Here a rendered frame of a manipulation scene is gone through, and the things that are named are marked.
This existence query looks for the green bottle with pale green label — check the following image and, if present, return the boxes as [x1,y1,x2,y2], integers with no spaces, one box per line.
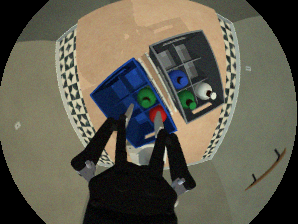
[137,85,156,108]
[177,89,196,110]

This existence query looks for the red bottle with pink label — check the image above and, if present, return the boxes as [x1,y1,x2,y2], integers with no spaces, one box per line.
[149,104,167,123]

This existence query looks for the dark blue crate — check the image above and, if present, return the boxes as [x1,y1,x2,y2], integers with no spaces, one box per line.
[90,57,178,148]

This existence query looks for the white bottle with grey label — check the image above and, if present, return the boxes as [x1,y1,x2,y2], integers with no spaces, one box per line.
[193,82,216,100]

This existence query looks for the dark grey divided crate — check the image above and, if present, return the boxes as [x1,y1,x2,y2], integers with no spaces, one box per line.
[149,29,225,125]

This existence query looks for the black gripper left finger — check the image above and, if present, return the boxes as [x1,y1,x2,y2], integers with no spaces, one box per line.
[71,104,134,192]

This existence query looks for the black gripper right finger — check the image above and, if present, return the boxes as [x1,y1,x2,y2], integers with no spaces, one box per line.
[144,111,196,196]

